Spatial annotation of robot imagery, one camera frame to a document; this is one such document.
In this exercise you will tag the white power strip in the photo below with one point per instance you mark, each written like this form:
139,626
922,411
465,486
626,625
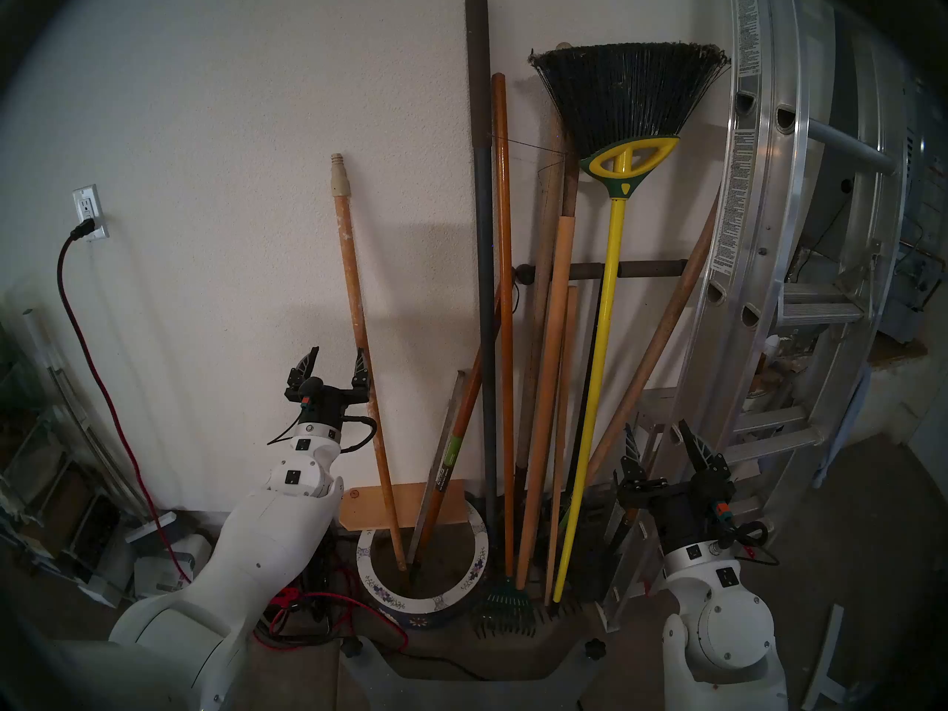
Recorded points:
152,528

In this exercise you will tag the white plastic container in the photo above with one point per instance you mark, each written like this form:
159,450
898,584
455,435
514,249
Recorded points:
170,569

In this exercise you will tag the grey folding step stool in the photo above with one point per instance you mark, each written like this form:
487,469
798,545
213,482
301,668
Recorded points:
618,591

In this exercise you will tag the white floral ceramic pot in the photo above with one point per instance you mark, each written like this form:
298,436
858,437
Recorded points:
415,609

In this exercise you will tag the white wall outlet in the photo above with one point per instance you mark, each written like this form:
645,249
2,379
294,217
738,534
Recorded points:
87,204

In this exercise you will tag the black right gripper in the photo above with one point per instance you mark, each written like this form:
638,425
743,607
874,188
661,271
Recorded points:
681,506

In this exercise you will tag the light smooth wooden dowel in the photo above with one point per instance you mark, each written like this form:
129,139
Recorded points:
548,384

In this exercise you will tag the grey metal appliance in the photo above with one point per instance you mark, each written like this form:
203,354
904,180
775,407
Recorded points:
915,295

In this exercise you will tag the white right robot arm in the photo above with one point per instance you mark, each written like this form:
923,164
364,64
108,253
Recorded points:
722,628

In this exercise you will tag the aluminium extension ladder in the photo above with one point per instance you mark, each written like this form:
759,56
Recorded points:
740,198

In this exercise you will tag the black metal rake head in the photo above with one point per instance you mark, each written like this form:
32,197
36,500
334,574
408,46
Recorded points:
566,610

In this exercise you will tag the wooden pole with threaded tip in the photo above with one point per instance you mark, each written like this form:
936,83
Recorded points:
355,287

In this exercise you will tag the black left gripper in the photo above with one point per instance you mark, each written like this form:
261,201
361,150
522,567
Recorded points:
322,402

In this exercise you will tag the long dark grey pole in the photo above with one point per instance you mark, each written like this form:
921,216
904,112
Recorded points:
481,198

